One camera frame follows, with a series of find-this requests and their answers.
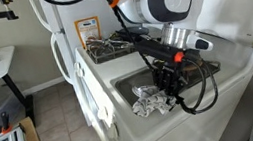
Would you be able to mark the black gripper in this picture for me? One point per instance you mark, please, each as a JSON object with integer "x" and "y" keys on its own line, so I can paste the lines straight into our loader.
{"x": 167, "y": 71}

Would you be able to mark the white striped tea towel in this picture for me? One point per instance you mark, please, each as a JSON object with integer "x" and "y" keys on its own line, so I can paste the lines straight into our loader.
{"x": 152, "y": 105}

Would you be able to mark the round metal burner head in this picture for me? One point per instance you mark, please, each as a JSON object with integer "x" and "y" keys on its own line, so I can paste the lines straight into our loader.
{"x": 138, "y": 90}

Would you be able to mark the white gas stove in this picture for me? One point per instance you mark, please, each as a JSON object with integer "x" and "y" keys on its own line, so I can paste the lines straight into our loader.
{"x": 106, "y": 70}

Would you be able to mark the white stove knob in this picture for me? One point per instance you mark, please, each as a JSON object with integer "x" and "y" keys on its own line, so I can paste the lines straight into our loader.
{"x": 77, "y": 66}
{"x": 80, "y": 73}
{"x": 103, "y": 112}

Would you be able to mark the large metal burner grate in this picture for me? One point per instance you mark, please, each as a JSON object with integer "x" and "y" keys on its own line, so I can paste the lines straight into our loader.
{"x": 107, "y": 53}

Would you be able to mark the round wooden trivet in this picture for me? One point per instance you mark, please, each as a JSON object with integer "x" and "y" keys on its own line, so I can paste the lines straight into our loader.
{"x": 196, "y": 66}

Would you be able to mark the dark frying pan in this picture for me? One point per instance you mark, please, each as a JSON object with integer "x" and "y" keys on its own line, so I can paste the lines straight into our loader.
{"x": 137, "y": 30}

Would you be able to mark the orange white snack pouch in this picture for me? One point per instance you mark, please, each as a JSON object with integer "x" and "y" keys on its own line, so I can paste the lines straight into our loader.
{"x": 88, "y": 29}

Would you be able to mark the white refrigerator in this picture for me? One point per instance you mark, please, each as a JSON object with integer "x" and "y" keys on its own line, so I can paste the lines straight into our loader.
{"x": 67, "y": 15}

